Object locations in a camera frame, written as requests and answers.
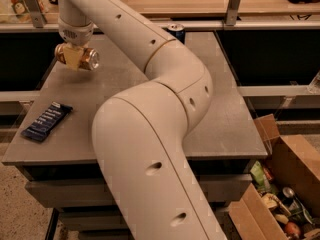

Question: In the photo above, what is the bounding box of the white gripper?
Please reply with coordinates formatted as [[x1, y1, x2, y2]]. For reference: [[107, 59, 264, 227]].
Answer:
[[58, 18, 94, 70]]

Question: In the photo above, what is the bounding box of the orange gold soda can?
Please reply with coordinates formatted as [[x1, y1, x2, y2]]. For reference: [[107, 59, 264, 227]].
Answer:
[[54, 43, 100, 71]]

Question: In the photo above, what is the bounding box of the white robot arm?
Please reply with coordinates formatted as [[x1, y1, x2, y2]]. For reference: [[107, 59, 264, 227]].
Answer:
[[59, 0, 227, 240]]

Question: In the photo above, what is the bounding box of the blue Pepsi can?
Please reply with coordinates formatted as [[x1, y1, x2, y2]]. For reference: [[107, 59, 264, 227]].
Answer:
[[167, 23, 185, 43]]

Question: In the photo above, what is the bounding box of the dark blue snack bar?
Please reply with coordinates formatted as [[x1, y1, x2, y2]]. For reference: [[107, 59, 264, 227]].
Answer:
[[21, 102, 73, 142]]

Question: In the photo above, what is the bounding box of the orange white carton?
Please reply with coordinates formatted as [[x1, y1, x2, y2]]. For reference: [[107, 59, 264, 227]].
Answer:
[[0, 0, 48, 24]]

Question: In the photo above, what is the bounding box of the wooden table top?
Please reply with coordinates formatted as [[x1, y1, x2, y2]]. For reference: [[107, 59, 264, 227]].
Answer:
[[121, 0, 320, 18]]

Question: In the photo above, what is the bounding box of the grey drawer cabinet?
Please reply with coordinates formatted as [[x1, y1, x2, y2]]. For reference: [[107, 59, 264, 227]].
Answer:
[[3, 32, 267, 240]]

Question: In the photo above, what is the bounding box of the green snack packet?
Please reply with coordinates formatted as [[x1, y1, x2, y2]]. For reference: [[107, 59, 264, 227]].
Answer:
[[250, 161, 272, 193]]

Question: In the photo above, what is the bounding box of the open cardboard box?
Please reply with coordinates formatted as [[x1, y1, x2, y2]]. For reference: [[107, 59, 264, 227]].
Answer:
[[229, 114, 320, 240]]

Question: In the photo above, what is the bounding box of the red apple in box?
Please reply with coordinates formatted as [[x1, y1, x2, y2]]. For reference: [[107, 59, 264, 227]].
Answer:
[[284, 222, 301, 239]]

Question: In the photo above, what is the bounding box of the grey metal railing bracket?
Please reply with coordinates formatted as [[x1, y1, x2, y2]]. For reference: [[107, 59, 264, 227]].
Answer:
[[25, 0, 46, 28], [224, 0, 241, 26]]

